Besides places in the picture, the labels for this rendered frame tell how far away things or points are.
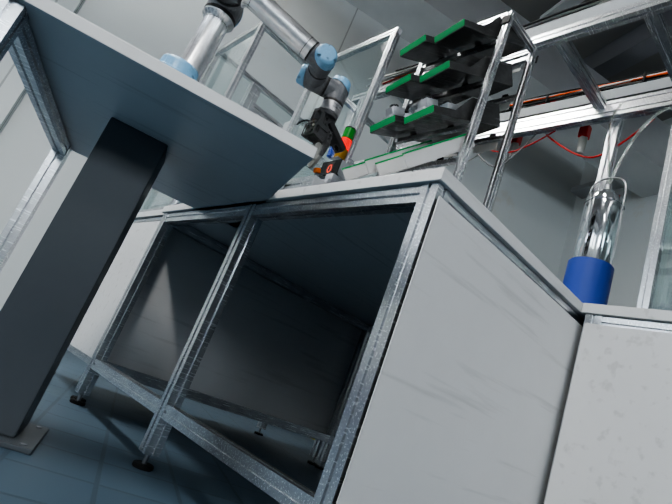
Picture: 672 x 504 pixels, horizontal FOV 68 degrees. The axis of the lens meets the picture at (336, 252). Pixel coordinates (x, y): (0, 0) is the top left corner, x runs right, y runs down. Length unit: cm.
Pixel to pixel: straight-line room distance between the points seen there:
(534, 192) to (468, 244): 556
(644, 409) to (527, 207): 519
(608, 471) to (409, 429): 61
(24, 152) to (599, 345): 440
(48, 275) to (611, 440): 146
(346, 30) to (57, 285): 496
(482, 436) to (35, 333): 109
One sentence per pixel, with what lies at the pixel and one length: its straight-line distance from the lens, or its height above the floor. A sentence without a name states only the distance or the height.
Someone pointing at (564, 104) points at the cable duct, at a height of 212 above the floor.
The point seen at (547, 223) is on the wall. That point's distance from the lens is 671.
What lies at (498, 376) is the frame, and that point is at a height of 54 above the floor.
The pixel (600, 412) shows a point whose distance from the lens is 152.
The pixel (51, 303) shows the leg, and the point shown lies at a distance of 142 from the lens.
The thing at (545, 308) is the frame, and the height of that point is 76.
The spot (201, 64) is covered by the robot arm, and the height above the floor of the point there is 120.
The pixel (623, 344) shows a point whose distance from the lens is 155.
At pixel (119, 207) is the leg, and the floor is 61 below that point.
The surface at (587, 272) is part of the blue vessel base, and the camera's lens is 197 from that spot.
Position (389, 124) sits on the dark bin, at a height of 119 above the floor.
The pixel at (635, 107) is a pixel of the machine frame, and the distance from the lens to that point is 273.
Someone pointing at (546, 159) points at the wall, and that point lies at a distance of 695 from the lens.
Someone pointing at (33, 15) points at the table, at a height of 83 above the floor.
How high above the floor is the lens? 34
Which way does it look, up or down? 16 degrees up
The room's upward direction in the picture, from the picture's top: 21 degrees clockwise
